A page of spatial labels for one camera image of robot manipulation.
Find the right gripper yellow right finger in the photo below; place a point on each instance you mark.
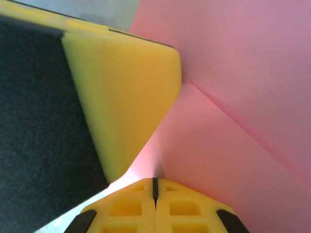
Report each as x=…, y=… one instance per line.
x=189, y=213

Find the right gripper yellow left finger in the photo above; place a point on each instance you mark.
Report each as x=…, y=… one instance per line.
x=126, y=213

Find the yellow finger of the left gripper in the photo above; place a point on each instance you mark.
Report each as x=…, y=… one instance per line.
x=109, y=92

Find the pink paper sheet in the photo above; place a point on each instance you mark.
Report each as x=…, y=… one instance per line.
x=243, y=72

